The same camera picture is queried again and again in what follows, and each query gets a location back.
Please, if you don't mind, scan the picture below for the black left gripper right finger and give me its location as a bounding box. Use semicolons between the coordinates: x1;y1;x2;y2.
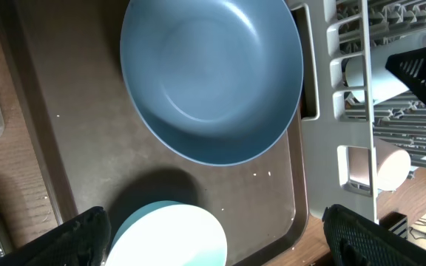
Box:
322;204;426;266

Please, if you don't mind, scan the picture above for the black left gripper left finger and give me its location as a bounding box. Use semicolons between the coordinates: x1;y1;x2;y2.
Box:
0;206;111;266

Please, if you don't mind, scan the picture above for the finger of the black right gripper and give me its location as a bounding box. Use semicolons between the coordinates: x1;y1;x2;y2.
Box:
385;40;426;113

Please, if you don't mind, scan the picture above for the light blue rice bowl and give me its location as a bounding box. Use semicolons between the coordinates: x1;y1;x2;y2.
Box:
105;200;228;266

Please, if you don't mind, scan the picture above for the dark blue plate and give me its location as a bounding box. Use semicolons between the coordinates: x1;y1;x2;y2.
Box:
120;0;304;166

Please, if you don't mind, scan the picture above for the light blue cup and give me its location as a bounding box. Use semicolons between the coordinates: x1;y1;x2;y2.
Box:
345;33;426;105

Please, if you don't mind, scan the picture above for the pink cup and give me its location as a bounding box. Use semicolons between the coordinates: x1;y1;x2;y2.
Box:
348;137;411;191

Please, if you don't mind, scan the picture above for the grey dishwasher rack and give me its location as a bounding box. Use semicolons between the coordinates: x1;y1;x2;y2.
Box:
288;0;426;221

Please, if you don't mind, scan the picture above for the brown serving tray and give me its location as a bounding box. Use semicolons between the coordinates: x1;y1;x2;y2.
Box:
0;1;308;265

